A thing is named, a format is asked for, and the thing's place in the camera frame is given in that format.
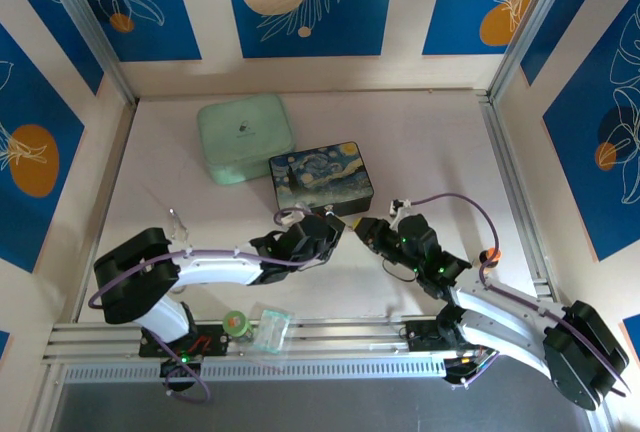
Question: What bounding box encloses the starry night painted box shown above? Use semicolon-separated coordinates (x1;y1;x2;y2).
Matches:
268;140;377;217

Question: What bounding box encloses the orange black round object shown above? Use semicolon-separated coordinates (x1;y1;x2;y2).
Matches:
478;246;503;271

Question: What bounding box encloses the clear plastic box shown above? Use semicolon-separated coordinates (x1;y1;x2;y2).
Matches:
249;307;293;354

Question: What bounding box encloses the green round jar orange label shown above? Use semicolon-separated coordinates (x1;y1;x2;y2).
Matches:
222;310;253;345

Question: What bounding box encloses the mint green zip case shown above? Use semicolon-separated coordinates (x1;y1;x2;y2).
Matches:
195;92;298;188

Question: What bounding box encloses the black controller module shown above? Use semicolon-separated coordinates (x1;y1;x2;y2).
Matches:
442;354;484;390
159;355;204;394

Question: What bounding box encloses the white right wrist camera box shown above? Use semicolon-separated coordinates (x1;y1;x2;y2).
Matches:
389;197;416;221

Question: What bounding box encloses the thin black wire loop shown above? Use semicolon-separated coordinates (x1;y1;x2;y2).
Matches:
381;257;420;284

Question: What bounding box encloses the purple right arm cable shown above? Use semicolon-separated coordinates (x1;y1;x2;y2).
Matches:
399;192;629;398

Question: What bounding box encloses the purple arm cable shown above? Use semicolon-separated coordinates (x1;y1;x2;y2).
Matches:
88;207;322;404
399;192;629;398

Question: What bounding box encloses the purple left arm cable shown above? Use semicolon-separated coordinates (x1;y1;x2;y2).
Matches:
88;207;322;404

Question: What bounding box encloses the aluminium frame rail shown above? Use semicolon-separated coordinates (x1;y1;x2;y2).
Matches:
42;313;594;371

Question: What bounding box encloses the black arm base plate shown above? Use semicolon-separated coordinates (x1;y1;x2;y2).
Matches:
138;322;230;359
405;318;499;354

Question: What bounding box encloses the aluminium side rail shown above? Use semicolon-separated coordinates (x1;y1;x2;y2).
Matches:
477;90;562;311

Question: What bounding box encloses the slotted grey cable duct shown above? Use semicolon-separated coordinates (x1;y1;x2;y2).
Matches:
62;357;449;385

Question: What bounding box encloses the blue floral wall poster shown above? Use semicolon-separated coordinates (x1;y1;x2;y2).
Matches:
0;21;87;275
0;0;107;98
62;0;203;64
421;0;558;57
221;0;399;60
542;0;640;264

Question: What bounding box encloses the aluminium corner post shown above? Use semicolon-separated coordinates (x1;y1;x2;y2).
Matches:
34;0;141;106
486;0;577;104

